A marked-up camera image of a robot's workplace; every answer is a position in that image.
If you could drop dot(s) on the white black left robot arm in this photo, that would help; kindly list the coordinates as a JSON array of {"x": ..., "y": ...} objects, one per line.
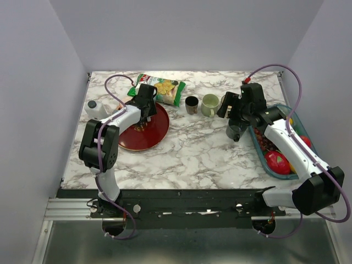
[{"x": 99, "y": 145}]

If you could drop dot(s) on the yellow toy fruit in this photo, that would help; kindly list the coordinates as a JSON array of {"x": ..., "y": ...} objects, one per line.
[{"x": 292, "y": 168}]

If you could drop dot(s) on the pink upside-down mug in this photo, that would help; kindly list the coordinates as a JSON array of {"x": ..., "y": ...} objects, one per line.
[{"x": 120, "y": 106}]

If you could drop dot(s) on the green chips bag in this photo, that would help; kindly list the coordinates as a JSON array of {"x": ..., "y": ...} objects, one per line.
[{"x": 168, "y": 91}]

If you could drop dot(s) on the light green mug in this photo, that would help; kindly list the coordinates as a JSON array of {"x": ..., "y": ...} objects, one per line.
[{"x": 210, "y": 104}]

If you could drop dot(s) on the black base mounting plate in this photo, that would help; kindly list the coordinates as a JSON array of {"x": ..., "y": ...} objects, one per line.
[{"x": 178, "y": 209}]

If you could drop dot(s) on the teal transparent fruit container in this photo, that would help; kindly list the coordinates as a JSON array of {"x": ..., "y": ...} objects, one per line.
[{"x": 289, "y": 144}]

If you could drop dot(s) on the red toy apple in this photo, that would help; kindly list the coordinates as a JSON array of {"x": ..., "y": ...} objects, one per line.
[{"x": 306, "y": 140}]

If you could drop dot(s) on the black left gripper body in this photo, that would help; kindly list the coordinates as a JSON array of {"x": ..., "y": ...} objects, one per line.
[{"x": 152, "y": 109}]

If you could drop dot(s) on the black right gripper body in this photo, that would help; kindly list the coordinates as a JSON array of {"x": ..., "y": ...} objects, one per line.
[{"x": 243, "y": 114}]

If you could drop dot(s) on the red toy dragon fruit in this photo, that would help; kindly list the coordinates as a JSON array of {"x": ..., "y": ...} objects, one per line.
[{"x": 277, "y": 162}]

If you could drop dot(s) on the red round tray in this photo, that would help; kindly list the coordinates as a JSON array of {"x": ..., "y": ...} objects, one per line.
[{"x": 148, "y": 135}]

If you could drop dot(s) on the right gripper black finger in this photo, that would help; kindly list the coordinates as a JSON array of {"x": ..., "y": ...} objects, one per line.
[
  {"x": 236, "y": 105},
  {"x": 223, "y": 107}
]

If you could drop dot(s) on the dark grey mug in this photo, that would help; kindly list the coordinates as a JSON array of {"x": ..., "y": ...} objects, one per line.
[{"x": 235, "y": 131}]

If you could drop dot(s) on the cream mug with black rim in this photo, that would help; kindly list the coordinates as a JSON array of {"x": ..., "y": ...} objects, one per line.
[{"x": 228, "y": 109}]

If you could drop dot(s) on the white bottle grey cap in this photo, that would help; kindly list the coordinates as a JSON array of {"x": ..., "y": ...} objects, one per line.
[{"x": 95, "y": 110}]

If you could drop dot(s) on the brown striped mug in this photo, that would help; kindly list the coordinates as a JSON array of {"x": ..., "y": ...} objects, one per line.
[{"x": 191, "y": 104}]

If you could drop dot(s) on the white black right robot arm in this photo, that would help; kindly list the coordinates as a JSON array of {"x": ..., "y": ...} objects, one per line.
[{"x": 320, "y": 183}]

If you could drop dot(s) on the dark toy grapes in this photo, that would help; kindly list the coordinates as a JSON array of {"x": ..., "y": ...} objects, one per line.
[{"x": 264, "y": 143}]

